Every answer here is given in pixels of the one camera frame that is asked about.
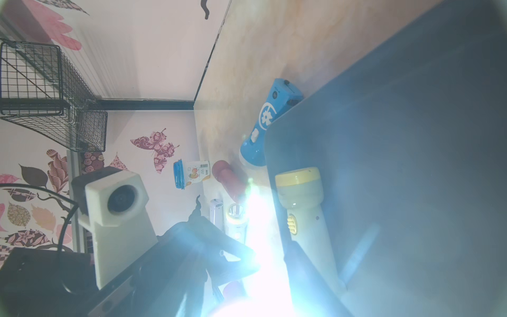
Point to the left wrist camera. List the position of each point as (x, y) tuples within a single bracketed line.
[(113, 203)]

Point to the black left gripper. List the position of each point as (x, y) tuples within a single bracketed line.
[(171, 277)]

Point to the blue white flashlight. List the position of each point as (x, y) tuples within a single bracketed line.
[(281, 98)]

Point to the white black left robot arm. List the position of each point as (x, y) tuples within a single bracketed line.
[(47, 283)]

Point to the blue lidded snack cup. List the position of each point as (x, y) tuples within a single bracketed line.
[(189, 173)]

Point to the red flashlight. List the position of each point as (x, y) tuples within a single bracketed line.
[(234, 291), (235, 188)]

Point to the black wire basket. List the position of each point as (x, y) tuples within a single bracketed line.
[(41, 90)]

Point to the green yellow flashlight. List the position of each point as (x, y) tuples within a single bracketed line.
[(300, 192)]

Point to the blue plastic tray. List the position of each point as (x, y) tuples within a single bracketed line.
[(411, 146)]

